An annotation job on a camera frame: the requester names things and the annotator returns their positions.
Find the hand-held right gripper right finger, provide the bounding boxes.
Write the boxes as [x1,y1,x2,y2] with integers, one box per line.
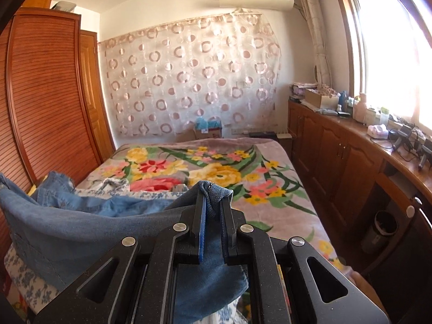
[219,200,389,324]

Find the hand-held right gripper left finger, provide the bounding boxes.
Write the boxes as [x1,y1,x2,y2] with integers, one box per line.
[34,194,208,324]

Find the dark blue jeans pants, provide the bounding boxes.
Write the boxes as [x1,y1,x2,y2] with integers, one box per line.
[0,180,250,313]

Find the pink floral blanket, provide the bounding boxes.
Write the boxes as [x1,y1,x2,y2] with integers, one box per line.
[72,138,348,271]

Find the labelled cardboard box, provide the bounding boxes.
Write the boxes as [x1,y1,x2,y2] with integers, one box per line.
[193,126,223,140]

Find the wooden cabinet row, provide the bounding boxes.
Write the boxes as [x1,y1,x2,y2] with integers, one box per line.
[288,98,432,311]

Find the dark trash bin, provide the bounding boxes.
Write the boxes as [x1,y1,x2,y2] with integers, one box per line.
[360,210,398,254]

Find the circle-patterned sheer curtain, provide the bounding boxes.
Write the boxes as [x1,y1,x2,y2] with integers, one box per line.
[98,12,282,136]

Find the tan storage box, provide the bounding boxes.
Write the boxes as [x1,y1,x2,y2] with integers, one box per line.
[305,89,340,109]

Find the stack of papers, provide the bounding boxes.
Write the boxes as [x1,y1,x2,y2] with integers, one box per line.
[292,82,319,99]

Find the blue floral bedsheet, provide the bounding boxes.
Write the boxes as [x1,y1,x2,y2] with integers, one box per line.
[3,177,250,324]

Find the pink tissue holder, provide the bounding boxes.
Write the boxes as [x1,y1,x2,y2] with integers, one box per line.
[368,124,389,139]

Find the beige plastic jug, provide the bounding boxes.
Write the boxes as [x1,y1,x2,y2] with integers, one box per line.
[353,93,368,124]

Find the wooden louvered wardrobe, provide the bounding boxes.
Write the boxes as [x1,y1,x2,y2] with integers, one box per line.
[0,0,117,254]

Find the beige window drape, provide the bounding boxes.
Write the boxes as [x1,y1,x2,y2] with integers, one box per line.
[295,0,333,90]

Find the white air deflector panel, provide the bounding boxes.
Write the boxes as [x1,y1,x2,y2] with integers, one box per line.
[219,0,294,11]

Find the wooden framed window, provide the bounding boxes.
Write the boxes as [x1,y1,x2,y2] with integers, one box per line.
[332,0,432,136]

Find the black chargers and cables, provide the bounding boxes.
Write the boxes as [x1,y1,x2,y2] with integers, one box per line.
[388,125,432,169]

